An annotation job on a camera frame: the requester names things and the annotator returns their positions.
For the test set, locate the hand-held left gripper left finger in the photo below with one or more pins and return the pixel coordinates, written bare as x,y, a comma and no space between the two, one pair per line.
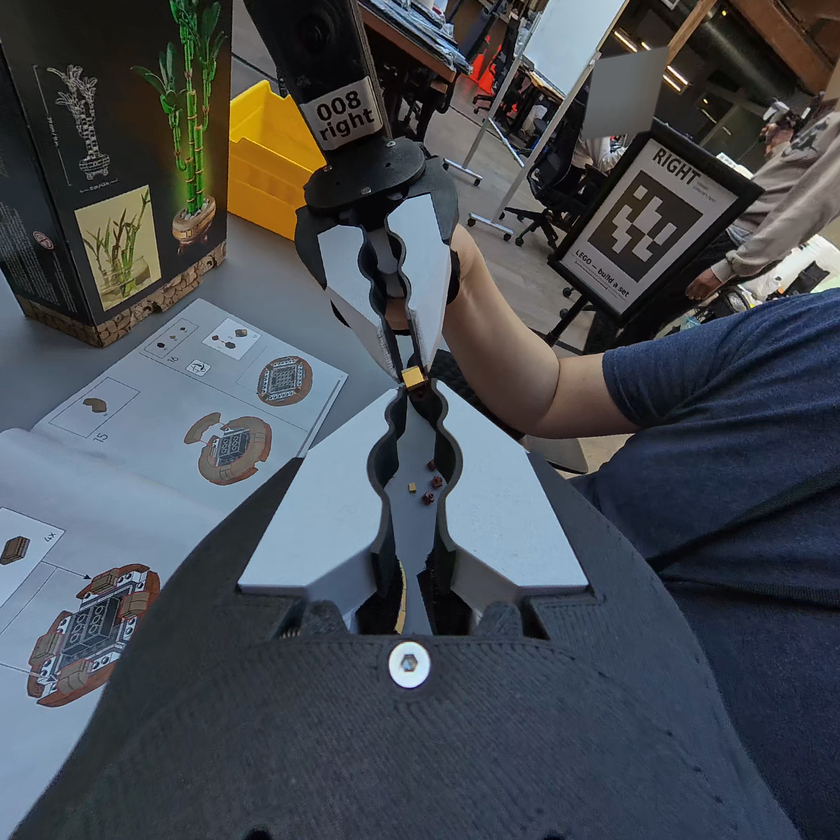
315,525

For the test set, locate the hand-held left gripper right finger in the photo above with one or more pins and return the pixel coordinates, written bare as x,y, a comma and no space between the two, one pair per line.
518,525

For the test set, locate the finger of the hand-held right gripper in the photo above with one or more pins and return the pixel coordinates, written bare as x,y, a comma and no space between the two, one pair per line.
426,262
344,275

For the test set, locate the person's right forearm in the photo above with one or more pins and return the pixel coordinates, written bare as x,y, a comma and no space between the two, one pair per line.
512,367

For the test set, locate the round gold lego base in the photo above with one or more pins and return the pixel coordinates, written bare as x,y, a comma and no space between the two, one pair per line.
401,590

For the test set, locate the lego instruction booklet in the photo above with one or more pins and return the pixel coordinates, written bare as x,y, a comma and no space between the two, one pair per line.
164,407

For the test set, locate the black lego set box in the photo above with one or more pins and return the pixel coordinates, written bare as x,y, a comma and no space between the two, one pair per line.
111,164

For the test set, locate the person's right hand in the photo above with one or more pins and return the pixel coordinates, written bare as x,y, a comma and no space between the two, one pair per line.
397,312

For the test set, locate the cluttered work table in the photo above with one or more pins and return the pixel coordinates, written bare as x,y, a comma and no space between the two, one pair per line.
407,39

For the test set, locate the black quilted wrist rest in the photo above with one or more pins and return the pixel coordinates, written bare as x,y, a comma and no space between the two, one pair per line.
453,380

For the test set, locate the yellow plastic bin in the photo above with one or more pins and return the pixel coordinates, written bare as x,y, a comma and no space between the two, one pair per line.
269,177

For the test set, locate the black office chair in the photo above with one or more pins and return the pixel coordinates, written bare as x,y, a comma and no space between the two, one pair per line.
551,177

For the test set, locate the orange traffic cone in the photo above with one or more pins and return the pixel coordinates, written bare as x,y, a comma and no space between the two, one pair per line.
484,69

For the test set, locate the person's blue t-shirt torso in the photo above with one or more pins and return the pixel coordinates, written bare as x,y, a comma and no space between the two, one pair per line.
722,492

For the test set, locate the black white marker sign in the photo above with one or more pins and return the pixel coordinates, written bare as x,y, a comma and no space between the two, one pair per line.
649,223

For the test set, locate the white rolling whiteboard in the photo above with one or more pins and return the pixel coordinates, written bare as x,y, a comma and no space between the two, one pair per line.
564,39

